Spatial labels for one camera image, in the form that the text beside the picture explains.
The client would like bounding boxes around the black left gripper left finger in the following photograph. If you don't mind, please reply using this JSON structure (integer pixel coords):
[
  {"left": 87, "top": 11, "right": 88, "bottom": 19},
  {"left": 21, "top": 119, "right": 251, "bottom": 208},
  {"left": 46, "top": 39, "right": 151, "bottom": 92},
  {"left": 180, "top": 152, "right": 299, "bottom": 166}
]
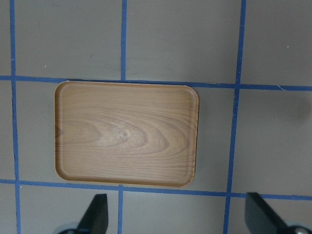
[{"left": 76, "top": 194, "right": 108, "bottom": 234}]

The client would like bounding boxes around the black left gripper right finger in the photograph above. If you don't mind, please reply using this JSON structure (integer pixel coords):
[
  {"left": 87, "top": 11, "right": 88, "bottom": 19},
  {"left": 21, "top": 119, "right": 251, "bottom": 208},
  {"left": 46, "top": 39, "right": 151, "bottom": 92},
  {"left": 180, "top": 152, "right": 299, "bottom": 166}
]
[{"left": 245, "top": 193, "right": 289, "bottom": 234}]

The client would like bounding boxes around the wooden tray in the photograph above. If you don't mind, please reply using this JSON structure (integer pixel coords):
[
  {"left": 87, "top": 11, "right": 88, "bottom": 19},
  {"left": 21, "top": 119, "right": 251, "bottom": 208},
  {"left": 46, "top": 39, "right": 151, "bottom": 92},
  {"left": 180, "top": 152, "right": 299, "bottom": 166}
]
[{"left": 54, "top": 81, "right": 199, "bottom": 187}]

